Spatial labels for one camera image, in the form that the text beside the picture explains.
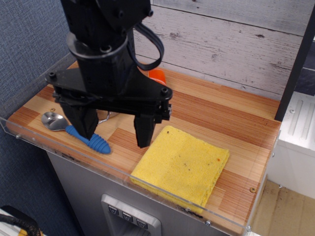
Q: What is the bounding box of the black right vertical post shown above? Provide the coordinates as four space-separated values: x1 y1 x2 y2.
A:
274 7 315 121

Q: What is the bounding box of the blue handled metal spoon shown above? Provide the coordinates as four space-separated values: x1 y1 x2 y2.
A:
41 112 111 154

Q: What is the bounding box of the grey cabinet with button panel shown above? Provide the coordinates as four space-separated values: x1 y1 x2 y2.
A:
48 153 225 236

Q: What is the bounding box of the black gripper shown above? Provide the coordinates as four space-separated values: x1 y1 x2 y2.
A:
46 36 173 148

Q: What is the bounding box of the clear acrylic table guard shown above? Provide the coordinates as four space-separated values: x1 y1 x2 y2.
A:
0 53 282 234

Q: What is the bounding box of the small steel pot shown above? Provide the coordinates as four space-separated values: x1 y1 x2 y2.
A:
96 110 119 124

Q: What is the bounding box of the orange salmon sushi toy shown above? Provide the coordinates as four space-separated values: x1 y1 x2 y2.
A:
148 69 166 86

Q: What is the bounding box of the yellow cloth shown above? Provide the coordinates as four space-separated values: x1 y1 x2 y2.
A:
130 125 229 214

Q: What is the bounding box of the white toy sink unit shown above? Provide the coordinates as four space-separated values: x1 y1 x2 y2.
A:
267 92 315 198

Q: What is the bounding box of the black ribbon cable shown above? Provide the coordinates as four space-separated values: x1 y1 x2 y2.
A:
126 22 165 71

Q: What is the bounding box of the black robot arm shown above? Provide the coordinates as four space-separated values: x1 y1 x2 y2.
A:
46 0 173 148

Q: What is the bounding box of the black and yellow cable bundle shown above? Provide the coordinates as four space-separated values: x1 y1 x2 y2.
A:
0 205 45 236

